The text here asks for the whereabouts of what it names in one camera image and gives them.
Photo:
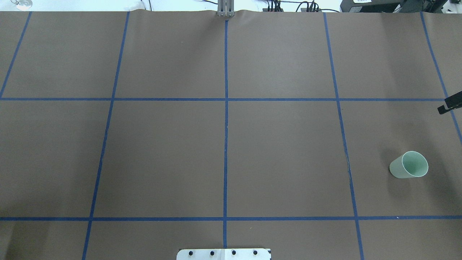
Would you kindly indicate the green plastic cup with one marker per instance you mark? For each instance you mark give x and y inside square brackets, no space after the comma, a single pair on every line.
[411,164]

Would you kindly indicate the brown paper table mat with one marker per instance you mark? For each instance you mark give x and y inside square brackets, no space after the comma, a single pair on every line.
[133,135]

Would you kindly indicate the clear tape roll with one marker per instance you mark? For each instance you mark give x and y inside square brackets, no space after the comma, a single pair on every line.
[23,4]

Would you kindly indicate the aluminium frame post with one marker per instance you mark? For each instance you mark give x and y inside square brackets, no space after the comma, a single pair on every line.
[225,8]

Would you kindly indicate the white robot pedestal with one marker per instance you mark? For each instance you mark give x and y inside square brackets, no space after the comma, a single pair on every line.
[225,254]

